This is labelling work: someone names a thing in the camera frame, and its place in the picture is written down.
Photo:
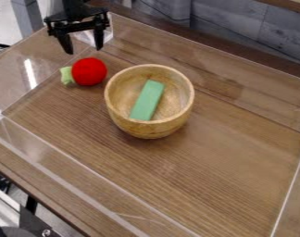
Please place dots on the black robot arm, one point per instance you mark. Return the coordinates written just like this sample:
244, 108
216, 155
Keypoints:
69, 6

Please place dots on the wooden bowl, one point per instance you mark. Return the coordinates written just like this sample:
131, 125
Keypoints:
174, 106

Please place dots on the black metal bracket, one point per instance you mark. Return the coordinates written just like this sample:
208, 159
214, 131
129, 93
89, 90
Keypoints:
33, 225

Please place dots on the red plush strawberry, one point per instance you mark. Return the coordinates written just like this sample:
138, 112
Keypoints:
87, 72

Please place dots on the green rectangular block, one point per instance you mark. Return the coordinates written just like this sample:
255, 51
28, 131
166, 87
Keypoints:
146, 103

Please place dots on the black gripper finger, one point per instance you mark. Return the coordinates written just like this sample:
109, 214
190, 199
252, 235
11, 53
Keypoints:
97, 38
64, 41

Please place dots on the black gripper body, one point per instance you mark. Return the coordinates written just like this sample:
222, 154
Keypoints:
83, 19

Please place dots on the grey post upper left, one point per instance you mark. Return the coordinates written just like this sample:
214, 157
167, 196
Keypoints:
28, 16

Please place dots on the clear acrylic tray walls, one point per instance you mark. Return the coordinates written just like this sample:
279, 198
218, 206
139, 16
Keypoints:
219, 179

